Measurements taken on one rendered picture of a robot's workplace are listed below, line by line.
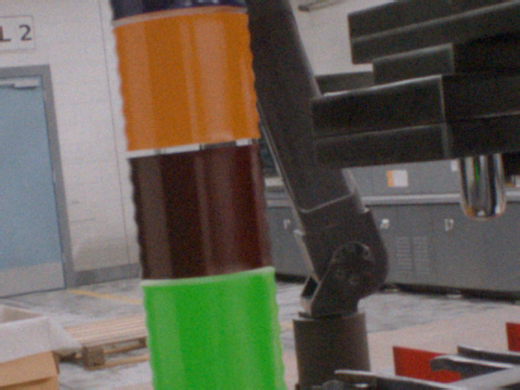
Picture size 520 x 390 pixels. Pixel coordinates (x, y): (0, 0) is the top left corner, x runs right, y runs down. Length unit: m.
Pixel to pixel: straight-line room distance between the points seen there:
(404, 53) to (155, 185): 0.27
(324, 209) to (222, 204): 0.67
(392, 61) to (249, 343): 0.28
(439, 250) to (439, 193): 0.39
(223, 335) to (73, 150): 11.65
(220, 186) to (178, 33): 0.04
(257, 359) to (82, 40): 11.80
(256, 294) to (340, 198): 0.67
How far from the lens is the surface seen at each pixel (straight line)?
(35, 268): 11.80
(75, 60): 12.05
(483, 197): 0.54
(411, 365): 0.91
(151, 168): 0.32
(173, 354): 0.32
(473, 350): 0.72
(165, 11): 0.32
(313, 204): 0.99
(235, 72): 0.32
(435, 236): 8.25
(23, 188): 11.76
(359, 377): 0.67
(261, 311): 0.32
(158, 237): 0.32
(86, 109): 12.04
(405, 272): 8.59
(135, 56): 0.32
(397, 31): 0.59
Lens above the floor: 1.12
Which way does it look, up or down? 4 degrees down
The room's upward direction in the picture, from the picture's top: 6 degrees counter-clockwise
